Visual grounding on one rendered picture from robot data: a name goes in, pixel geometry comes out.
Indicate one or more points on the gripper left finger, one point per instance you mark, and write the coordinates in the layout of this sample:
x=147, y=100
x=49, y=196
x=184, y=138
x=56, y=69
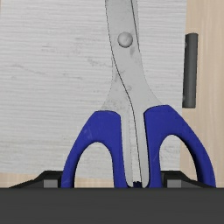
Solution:
x=49, y=180

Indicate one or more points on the cabinet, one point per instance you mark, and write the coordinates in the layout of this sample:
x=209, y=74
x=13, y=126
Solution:
x=52, y=87

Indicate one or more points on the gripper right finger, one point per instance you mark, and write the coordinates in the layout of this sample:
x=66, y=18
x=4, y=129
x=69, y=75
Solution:
x=175, y=180

